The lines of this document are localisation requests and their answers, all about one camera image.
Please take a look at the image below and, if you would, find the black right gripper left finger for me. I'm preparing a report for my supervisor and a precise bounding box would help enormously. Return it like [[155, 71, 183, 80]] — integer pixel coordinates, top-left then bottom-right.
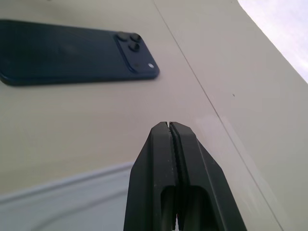
[[123, 121, 179, 231]]

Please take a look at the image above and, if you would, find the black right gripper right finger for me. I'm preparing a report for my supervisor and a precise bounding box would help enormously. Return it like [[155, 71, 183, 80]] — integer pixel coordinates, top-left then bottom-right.
[[169, 121, 248, 231]]

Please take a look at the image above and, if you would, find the dark blue smartphone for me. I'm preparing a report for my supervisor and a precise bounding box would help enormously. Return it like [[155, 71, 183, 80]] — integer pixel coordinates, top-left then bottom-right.
[[0, 19, 160, 87]]

